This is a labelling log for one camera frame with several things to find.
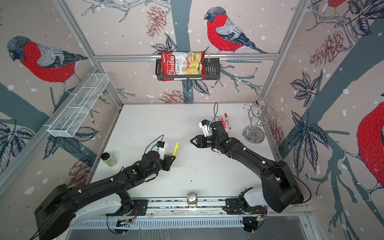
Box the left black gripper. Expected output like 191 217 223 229
145 154 177 179

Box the yellow pen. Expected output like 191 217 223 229
173 141 179 156

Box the pink pen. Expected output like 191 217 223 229
220 115 226 129

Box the white marker pen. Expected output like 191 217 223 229
226 117 232 129

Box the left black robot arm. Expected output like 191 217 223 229
34 151 176 240

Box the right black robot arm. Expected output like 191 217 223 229
191 120 304 213

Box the small jar black lid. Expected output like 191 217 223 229
101 152 117 167

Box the chrome spiral glass holder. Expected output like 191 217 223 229
243 97 284 144

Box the red cassava chips bag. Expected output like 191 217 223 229
158 51 206 82

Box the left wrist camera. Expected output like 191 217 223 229
156 141 167 160

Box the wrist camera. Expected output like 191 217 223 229
156 141 167 160
199 120 212 137

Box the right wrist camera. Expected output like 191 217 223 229
199 120 212 137

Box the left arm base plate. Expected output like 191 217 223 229
106 199 149 217

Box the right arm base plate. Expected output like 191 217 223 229
223 198 268 215

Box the white mesh wall shelf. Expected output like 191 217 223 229
44 73 110 138

